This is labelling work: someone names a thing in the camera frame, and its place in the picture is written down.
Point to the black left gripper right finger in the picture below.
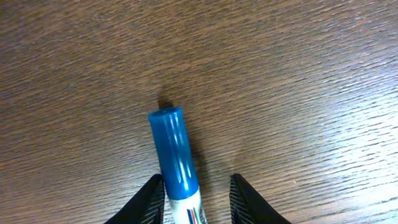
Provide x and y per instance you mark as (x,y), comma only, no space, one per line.
(248,206)

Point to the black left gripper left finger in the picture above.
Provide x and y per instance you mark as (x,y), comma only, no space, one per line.
(146,206)

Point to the blue white marker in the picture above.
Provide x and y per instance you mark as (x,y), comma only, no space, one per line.
(177,165)

